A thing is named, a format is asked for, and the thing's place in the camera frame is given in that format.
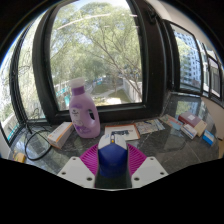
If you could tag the white framed picture card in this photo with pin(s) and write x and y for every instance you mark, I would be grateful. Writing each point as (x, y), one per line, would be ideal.
(125, 130)

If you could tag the printed paper brochure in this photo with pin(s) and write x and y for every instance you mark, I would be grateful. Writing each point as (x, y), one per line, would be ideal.
(149, 126)

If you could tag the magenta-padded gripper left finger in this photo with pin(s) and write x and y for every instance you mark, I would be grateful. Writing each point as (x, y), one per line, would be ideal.
(81, 168)

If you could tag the blue and white computer mouse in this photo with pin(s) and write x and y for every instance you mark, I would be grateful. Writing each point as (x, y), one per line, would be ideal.
(112, 158)

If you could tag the small blue box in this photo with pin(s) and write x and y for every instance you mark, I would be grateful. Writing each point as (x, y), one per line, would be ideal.
(209, 137)

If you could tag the orange and white carton box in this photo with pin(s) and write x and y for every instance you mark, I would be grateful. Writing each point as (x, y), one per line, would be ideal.
(60, 135)

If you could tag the red book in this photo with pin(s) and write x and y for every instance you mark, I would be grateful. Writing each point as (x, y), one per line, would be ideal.
(190, 119)

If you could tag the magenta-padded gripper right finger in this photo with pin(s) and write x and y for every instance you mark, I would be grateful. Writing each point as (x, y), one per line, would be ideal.
(145, 168)

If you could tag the long colourful leaflet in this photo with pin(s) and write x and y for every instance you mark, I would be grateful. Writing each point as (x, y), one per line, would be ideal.
(171, 122)

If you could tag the purple detergent bottle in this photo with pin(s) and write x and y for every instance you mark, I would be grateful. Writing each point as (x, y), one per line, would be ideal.
(83, 115)

